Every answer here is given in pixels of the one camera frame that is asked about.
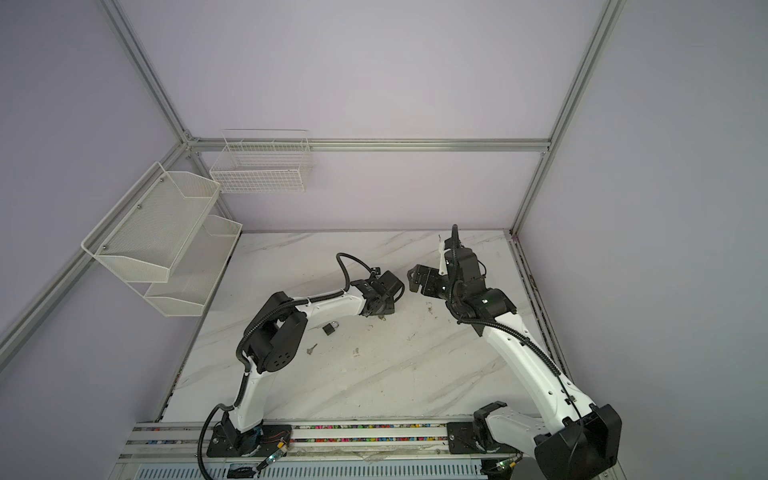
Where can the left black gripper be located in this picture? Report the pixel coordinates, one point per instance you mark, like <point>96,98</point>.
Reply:
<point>390,307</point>

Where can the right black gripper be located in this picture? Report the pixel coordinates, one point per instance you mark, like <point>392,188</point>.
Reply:
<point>428,274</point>

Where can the dark grey padlock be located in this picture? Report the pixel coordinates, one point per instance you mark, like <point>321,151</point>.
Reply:
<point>330,328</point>

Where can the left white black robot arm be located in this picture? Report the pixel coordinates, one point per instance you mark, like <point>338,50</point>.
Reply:
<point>271,341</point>

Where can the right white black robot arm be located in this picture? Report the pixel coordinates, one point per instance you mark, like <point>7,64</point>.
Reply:
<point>571,437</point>

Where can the white mesh two-tier shelf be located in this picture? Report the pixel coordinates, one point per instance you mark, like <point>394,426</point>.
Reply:
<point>165,241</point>

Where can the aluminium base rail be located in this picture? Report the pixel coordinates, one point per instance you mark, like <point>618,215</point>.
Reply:
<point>374,440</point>

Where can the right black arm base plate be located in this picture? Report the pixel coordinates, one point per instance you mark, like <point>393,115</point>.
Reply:
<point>467,438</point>

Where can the white wire basket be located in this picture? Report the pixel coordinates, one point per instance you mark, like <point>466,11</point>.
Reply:
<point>263,161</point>

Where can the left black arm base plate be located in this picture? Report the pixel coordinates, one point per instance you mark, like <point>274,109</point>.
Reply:
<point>260,442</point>

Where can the aluminium frame profiles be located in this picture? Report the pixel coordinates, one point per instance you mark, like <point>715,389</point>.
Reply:
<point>33,318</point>

